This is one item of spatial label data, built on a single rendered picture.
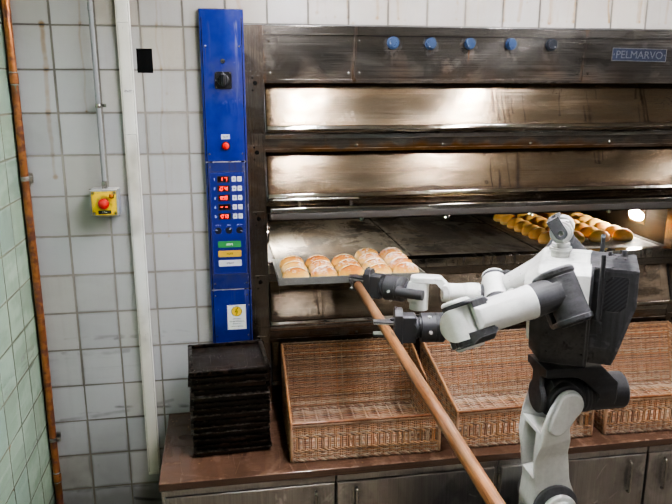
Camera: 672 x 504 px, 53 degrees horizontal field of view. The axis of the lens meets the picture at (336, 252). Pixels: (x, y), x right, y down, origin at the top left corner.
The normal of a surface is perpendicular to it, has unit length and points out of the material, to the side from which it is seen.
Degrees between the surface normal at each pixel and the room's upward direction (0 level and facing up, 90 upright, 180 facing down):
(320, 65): 93
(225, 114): 90
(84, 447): 90
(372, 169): 70
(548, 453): 114
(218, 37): 90
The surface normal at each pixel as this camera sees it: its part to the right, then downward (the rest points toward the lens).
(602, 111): 0.15, -0.11
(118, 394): 0.17, 0.23
